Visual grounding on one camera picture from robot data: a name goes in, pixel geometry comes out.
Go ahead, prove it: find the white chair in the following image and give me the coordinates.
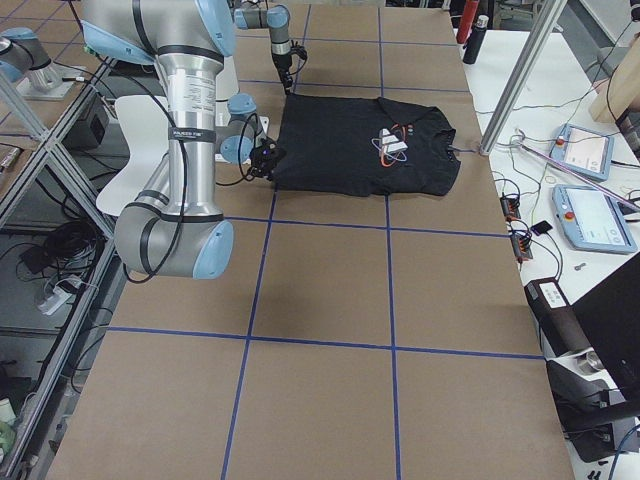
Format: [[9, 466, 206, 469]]
[[96, 95, 168, 217]]

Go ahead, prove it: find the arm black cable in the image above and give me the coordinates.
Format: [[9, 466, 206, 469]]
[[74, 49, 266, 286]]

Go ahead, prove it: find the black graphic t-shirt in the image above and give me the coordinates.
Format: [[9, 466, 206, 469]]
[[272, 95, 460, 197]]

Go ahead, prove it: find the red bottle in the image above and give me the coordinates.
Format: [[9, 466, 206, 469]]
[[456, 0, 479, 45]]

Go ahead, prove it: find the teach pendant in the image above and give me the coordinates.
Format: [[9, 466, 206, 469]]
[[549, 123, 614, 182], [552, 185, 637, 254]]

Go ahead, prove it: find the black water bottle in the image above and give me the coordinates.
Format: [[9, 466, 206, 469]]
[[462, 15, 489, 65]]

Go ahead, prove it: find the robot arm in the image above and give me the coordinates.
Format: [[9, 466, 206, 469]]
[[233, 5, 308, 95], [82, 1, 293, 279]]

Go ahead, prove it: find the lower teach pendant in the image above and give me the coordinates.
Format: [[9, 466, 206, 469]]
[[552, 185, 637, 254]]

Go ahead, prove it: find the upper teach pendant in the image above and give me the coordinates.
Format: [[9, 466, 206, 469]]
[[549, 123, 614, 182]]

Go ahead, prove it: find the aluminium frame post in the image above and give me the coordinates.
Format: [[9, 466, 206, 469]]
[[479, 0, 567, 156]]

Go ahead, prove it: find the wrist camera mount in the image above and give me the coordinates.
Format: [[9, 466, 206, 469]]
[[291, 42, 308, 62]]

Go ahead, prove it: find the black box device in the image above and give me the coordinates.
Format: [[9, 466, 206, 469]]
[[524, 277, 591, 359]]

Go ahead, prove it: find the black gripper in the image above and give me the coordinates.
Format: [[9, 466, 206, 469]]
[[272, 52, 294, 95], [249, 142, 286, 181]]

